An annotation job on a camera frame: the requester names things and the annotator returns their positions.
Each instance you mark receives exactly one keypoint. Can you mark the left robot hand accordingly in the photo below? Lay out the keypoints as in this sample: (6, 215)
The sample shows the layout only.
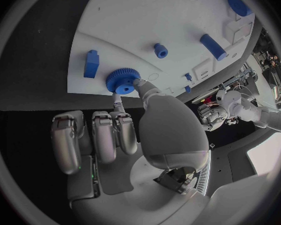
(212, 117)

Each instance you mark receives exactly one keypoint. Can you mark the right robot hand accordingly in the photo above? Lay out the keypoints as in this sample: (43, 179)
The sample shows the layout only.
(171, 127)

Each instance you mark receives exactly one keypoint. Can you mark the blue gear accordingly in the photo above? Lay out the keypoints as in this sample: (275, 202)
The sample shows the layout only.
(120, 78)

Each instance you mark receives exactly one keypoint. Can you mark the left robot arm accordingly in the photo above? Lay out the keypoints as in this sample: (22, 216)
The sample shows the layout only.
(246, 106)

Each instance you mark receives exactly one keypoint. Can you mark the small blue block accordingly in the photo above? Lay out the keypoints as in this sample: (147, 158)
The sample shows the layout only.
(187, 89)

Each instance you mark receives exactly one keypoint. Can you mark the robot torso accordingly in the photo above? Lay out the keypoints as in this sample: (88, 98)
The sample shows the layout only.
(239, 163)

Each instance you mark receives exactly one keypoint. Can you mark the long blue cylinder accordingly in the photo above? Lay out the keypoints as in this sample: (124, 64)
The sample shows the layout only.
(212, 46)

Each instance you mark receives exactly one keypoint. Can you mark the blue plug with hole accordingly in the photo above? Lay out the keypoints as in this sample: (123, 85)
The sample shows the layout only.
(160, 50)

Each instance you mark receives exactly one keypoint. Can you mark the blue block with neck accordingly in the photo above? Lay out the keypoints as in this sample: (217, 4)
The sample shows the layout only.
(91, 64)

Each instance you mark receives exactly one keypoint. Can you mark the large blue disc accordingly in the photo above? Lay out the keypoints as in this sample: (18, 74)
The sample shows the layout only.
(238, 4)

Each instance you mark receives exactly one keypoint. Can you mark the grey metal frame rack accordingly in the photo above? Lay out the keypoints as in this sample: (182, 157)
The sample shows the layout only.
(244, 74)

